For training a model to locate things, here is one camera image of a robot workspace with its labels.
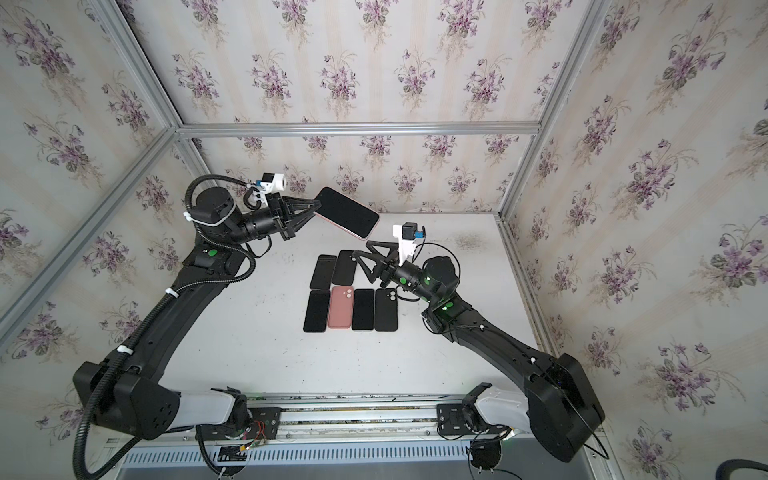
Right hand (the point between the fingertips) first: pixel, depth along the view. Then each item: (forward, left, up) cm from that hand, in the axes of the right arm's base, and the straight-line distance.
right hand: (357, 251), depth 66 cm
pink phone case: (+4, +8, -33) cm, 34 cm away
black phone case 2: (+3, -6, -34) cm, 34 cm away
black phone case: (+19, +8, -34) cm, 40 cm away
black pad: (+3, +1, -33) cm, 33 cm away
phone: (+3, +15, -33) cm, 37 cm away
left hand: (+5, +7, +11) cm, 14 cm away
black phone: (+20, +16, -37) cm, 45 cm away
